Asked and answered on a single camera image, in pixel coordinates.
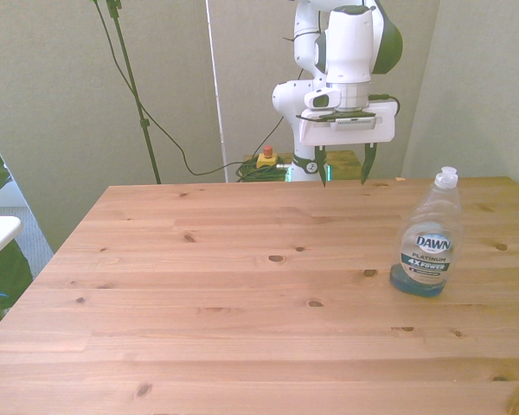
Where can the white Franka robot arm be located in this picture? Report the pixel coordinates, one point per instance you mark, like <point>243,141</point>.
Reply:
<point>345,47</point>

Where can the black camera stand pole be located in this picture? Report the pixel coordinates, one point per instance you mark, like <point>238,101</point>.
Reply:
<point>134,91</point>

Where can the yellow emergency stop button box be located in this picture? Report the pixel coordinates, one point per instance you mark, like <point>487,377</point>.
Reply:
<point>267,159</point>

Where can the white vertical wall strip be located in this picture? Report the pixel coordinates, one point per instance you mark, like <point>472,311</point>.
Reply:
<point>216,91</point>

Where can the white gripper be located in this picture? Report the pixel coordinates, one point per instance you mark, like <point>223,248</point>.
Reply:
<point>350,131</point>

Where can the clear Dawn dish soap bottle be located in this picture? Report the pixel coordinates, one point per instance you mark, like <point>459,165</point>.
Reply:
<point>427,246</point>

